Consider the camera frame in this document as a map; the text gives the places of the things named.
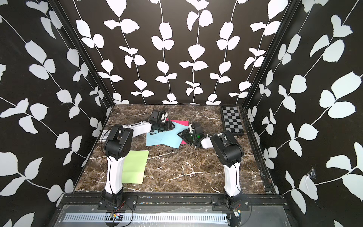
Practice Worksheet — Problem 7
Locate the white slotted cable duct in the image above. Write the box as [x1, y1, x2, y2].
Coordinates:
[61, 212, 227, 224]

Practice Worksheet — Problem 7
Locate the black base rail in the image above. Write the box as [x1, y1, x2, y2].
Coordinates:
[60, 192, 289, 211]

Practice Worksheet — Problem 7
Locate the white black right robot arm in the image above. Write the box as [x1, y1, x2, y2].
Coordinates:
[178, 127, 244, 210]

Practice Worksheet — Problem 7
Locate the playing card box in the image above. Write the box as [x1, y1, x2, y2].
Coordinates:
[99, 130, 111, 142]

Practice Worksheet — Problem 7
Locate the light blue paper sheet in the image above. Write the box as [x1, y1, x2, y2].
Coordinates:
[146, 131, 166, 146]
[162, 129, 184, 148]

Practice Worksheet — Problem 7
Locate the black white chessboard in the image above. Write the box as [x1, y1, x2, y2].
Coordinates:
[220, 106, 244, 136]

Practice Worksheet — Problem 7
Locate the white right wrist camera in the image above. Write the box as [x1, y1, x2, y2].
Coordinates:
[189, 122, 203, 135]

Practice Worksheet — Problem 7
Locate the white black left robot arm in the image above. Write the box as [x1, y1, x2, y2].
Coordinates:
[101, 121, 175, 207]

